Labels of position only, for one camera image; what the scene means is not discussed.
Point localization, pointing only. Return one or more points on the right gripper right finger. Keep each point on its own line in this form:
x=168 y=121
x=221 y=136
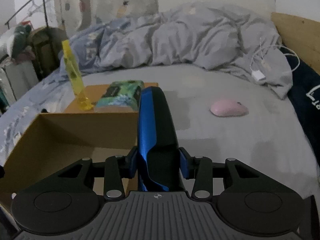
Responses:
x=200 y=169

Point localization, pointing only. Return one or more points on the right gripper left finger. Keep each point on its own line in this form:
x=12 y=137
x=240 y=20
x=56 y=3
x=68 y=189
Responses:
x=117 y=168

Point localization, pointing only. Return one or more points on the blue black electric shaver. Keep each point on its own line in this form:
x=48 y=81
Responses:
x=159 y=156

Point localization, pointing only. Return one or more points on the green tissue pack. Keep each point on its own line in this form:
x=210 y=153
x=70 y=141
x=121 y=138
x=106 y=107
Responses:
x=121 y=94

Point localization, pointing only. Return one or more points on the yellow spray bottle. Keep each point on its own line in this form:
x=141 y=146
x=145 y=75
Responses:
x=75 y=77

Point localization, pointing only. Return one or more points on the brown cardboard box lid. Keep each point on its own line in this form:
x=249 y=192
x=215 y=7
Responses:
x=94 y=92

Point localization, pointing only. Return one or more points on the grey patterned bed sheet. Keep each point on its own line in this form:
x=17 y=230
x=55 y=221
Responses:
x=269 y=138

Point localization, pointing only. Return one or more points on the pink computer mouse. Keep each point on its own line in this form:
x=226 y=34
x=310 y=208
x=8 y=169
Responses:
x=228 y=108

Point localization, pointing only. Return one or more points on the brown cardboard box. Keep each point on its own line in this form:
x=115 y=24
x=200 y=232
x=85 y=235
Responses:
x=54 y=141

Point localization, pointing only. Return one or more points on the grey blue duvet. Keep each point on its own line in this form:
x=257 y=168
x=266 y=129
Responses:
x=209 y=35

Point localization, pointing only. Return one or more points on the brown bedside cabinet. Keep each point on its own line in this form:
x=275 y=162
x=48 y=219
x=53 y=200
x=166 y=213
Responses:
x=46 y=46

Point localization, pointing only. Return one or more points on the white green plush toy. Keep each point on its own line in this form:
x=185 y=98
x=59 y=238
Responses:
x=14 y=40

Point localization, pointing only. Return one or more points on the wooden headboard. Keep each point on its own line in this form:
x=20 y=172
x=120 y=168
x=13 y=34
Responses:
x=301 y=35

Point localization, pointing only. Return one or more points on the pineapple print curtain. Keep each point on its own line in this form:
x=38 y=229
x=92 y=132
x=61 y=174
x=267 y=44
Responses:
x=76 y=15

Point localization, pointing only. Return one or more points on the black clothes rack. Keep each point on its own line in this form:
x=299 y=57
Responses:
x=43 y=6

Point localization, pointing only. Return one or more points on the white charger with cable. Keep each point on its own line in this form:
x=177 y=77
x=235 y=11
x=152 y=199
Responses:
x=259 y=65

